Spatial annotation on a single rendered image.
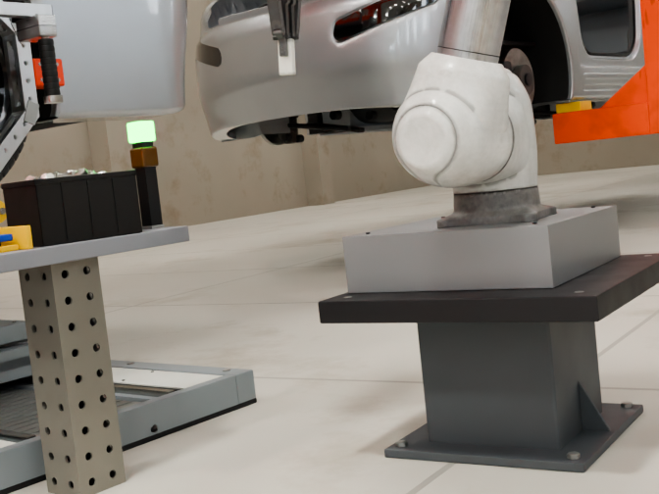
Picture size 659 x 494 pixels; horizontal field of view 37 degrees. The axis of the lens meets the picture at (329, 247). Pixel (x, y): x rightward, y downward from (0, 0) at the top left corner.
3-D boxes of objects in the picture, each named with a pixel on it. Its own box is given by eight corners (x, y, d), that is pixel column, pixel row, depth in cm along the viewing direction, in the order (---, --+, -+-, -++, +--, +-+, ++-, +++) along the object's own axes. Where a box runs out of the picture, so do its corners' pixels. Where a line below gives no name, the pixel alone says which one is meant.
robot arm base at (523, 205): (563, 211, 188) (560, 182, 188) (535, 222, 168) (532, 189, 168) (471, 218, 196) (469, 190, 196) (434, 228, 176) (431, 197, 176)
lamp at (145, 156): (146, 168, 196) (144, 147, 195) (160, 166, 193) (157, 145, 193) (130, 169, 192) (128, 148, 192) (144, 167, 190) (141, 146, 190)
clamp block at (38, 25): (35, 42, 234) (32, 20, 234) (58, 36, 228) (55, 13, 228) (17, 42, 230) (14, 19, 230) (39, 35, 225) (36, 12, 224)
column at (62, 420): (92, 474, 187) (64, 256, 184) (126, 481, 181) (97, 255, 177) (47, 492, 179) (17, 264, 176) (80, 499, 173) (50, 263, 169)
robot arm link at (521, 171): (551, 183, 183) (540, 65, 181) (521, 189, 167) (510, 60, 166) (469, 190, 191) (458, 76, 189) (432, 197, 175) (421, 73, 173)
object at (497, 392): (686, 404, 191) (674, 251, 189) (613, 490, 149) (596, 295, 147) (452, 395, 218) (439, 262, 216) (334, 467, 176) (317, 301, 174)
